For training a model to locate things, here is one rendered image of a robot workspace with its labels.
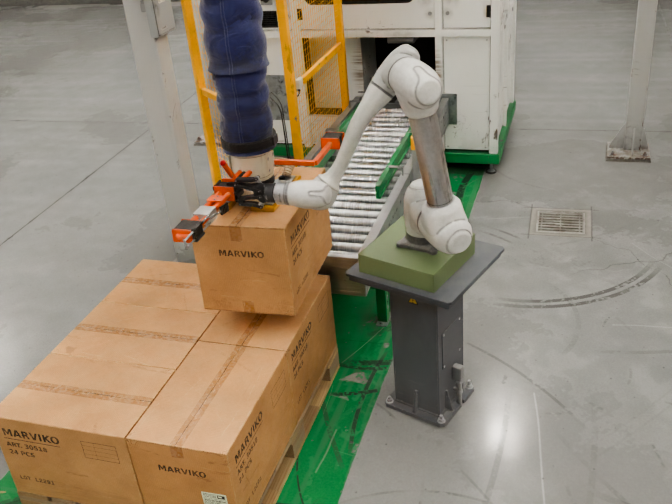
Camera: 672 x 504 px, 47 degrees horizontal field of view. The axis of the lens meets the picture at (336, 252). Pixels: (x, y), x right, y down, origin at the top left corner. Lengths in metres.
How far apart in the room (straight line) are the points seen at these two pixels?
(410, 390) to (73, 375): 1.46
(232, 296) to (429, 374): 0.94
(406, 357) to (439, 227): 0.80
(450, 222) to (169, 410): 1.26
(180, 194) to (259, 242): 1.75
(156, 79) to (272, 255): 1.75
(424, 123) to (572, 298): 1.99
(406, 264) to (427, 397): 0.73
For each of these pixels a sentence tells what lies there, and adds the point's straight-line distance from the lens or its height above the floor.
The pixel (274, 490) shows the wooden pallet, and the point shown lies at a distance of 3.35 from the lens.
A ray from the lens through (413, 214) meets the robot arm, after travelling 3.09.
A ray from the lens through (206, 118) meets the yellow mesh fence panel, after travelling 5.06.
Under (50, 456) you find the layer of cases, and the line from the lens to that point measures 3.25.
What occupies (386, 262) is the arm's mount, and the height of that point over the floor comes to 0.83.
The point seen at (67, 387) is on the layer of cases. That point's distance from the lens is 3.28.
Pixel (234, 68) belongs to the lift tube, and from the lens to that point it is 3.01.
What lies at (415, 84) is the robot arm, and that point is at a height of 1.62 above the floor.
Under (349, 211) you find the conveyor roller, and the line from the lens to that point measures 4.21.
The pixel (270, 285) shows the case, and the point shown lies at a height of 0.80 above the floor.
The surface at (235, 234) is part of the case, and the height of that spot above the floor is 1.03.
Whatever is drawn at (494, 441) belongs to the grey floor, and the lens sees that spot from 3.53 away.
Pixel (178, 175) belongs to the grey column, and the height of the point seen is 0.65.
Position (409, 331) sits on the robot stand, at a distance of 3.40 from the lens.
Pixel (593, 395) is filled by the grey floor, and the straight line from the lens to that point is 3.82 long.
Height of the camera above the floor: 2.42
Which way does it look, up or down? 29 degrees down
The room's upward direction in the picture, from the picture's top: 5 degrees counter-clockwise
